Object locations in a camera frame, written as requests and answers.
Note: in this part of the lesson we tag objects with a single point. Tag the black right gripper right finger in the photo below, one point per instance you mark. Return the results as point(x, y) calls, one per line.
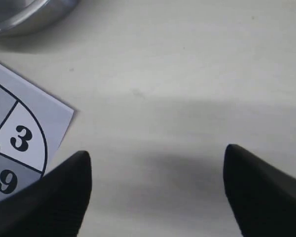
point(262, 197)

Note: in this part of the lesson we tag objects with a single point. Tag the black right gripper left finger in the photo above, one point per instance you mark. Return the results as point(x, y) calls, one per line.
point(53, 206)

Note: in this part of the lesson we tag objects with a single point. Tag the paper number game board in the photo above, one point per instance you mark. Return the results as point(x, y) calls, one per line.
point(32, 127)

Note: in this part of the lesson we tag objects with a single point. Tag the round steel bowl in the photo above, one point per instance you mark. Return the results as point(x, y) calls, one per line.
point(23, 17)

